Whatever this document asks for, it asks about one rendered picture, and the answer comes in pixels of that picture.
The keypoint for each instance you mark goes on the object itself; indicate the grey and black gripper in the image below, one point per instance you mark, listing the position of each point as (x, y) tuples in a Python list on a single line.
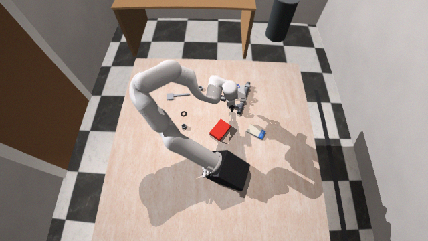
[(231, 104)]

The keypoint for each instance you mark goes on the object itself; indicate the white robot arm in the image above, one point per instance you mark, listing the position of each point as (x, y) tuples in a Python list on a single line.
[(170, 71)]

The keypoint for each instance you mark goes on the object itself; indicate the grey pipe manifold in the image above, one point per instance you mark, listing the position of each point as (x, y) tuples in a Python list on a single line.
[(240, 106)]

